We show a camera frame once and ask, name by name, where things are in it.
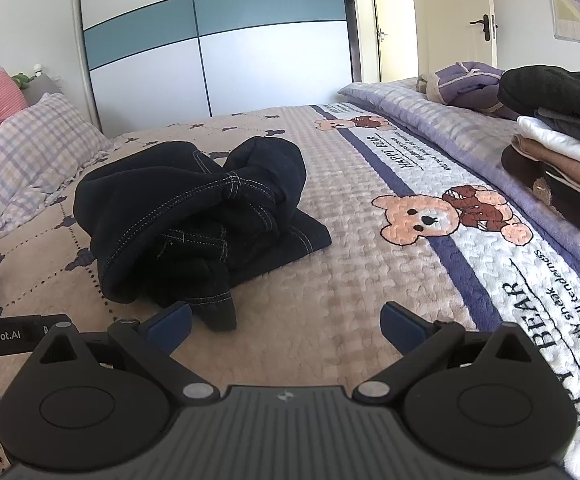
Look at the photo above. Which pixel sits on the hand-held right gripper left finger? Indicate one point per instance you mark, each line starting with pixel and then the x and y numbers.
pixel 169 327

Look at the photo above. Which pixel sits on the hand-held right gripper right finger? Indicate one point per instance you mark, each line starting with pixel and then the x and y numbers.
pixel 402 327

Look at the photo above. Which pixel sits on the dark blue jeans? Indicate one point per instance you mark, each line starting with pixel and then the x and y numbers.
pixel 194 185

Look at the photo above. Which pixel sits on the plaid pillow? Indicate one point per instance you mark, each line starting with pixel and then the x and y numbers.
pixel 34 150

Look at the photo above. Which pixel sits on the folded dark brown garment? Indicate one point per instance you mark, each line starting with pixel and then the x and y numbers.
pixel 520 167

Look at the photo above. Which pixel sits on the purple checked quilt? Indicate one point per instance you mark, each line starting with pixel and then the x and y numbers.
pixel 470 125

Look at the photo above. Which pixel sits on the folded tan garment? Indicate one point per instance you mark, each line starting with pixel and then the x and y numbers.
pixel 555 160

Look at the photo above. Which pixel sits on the folded white garment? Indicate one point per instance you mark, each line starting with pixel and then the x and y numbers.
pixel 545 135

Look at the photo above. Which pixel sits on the purple garment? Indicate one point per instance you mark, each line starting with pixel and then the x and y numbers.
pixel 470 85

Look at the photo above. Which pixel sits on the green plush toy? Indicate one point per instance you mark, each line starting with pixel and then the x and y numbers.
pixel 21 80

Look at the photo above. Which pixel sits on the folded grey garment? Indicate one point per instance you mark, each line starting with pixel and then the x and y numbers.
pixel 570 122

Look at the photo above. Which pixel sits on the small white figurine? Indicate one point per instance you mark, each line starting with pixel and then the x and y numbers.
pixel 38 69

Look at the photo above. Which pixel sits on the folded black garment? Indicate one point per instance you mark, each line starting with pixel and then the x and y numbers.
pixel 550 90

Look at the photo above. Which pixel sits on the white and teal wardrobe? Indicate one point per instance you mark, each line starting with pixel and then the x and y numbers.
pixel 270 60

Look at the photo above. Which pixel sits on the cream door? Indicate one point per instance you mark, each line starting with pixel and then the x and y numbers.
pixel 385 5
pixel 450 20

